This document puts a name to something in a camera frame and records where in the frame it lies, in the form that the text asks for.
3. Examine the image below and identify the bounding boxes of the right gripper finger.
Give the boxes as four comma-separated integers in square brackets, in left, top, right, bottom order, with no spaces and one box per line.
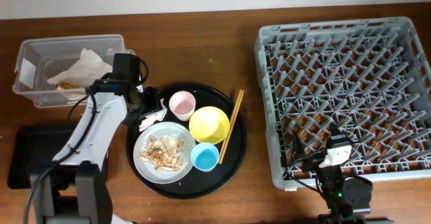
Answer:
[329,122,345,140]
[291,131,306,163]

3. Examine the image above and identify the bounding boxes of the pink cup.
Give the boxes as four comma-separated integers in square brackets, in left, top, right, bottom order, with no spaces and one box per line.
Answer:
[168,91,196,121]

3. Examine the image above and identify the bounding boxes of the yellow bowl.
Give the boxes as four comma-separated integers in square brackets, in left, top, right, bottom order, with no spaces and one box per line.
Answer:
[189,106,230,145]

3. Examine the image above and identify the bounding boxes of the blue cup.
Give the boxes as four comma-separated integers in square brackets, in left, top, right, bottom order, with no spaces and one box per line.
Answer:
[191,143,220,172]

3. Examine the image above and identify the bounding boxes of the brown snack wrapper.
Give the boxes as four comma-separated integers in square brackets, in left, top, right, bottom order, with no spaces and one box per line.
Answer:
[54,82,81,90]

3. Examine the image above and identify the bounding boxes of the white napkin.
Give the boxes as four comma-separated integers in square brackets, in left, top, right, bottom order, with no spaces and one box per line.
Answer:
[139,99,168,132]

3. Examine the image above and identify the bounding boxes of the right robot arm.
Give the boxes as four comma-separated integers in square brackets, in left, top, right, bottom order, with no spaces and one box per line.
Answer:
[286,123,373,224]

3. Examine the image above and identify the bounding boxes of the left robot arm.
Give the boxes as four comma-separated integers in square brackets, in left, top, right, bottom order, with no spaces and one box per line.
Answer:
[23,53,162,223]

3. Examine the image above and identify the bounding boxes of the grey dishwasher rack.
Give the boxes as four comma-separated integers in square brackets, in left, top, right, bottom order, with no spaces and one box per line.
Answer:
[254,17,430,190]

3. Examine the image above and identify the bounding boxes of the food scraps with rice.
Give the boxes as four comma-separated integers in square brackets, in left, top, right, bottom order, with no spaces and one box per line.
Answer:
[139,135,184,172]

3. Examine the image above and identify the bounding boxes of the round black serving tray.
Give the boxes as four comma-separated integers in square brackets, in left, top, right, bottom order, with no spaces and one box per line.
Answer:
[126,83,247,199]

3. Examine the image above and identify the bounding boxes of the grey plate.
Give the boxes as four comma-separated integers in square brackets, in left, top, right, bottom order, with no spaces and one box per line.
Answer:
[132,122,196,184]

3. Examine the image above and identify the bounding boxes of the clear plastic bin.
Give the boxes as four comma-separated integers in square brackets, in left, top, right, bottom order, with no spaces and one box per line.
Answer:
[13,34,135,108]

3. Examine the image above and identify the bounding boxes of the black rectangular tray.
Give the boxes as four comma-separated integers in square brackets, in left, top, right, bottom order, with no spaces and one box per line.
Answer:
[7,123,76,189]

